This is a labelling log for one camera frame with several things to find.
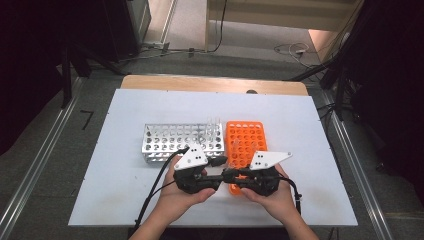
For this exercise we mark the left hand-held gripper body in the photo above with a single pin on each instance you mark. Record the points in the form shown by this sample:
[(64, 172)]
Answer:
[(193, 158)]

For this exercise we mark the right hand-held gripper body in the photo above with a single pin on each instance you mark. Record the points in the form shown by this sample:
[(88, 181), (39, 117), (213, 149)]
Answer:
[(266, 160)]

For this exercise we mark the clear test tube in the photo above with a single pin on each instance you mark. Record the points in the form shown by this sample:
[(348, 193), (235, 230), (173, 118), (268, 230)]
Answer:
[(210, 125), (235, 144), (253, 145), (218, 125)]

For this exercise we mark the orange plastic test tube rack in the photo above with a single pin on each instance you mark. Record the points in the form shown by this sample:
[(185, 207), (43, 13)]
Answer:
[(246, 136)]

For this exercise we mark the silver metal test tube rack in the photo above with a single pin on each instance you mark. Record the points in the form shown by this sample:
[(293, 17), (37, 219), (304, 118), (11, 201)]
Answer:
[(166, 141)]

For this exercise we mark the person's right hand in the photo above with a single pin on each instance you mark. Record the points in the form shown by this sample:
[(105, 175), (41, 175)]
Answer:
[(276, 205)]

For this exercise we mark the person's left hand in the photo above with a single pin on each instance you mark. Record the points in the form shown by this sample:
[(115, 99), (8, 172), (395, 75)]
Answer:
[(180, 203)]

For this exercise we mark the white board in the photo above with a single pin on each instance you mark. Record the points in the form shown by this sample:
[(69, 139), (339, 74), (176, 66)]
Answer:
[(200, 106)]

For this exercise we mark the wooden table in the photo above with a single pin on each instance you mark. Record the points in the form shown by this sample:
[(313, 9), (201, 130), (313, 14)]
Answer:
[(213, 84)]

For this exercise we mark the black metal stand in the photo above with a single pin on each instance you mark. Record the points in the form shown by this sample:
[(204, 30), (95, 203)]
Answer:
[(66, 76), (340, 86)]

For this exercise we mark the grey power strip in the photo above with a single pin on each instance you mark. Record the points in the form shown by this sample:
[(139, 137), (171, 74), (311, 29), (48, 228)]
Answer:
[(155, 45)]

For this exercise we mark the light wooden furniture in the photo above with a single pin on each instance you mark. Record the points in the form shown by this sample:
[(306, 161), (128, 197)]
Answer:
[(283, 13)]

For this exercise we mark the dark curtain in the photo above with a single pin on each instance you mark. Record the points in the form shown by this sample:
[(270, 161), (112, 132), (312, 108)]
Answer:
[(393, 83), (26, 66)]

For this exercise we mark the dark cabinet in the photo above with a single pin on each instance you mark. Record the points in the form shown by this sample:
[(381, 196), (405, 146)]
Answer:
[(123, 26)]

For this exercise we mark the metal floor rail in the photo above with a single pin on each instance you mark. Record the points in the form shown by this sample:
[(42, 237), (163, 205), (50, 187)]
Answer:
[(363, 186), (36, 160)]

